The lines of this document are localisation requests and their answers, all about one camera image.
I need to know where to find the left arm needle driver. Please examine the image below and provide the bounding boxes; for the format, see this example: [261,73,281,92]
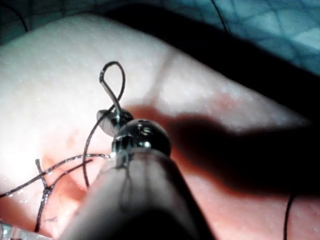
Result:
[0,219,33,240]

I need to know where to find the right arm needle driver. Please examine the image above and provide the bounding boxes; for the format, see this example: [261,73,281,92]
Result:
[110,118,173,157]

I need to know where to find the right arm needle driver jaw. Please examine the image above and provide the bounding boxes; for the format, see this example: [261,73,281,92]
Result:
[114,107,135,126]
[96,108,119,138]

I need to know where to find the black thread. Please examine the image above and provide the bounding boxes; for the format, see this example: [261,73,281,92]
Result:
[0,0,297,240]

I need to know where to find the tissue pad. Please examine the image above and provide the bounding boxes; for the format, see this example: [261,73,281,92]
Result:
[0,11,320,240]

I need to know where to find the black stitching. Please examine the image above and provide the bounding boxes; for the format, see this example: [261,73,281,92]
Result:
[34,158,59,233]

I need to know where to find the blue-green cloth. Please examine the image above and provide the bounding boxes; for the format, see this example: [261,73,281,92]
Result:
[0,0,320,76]

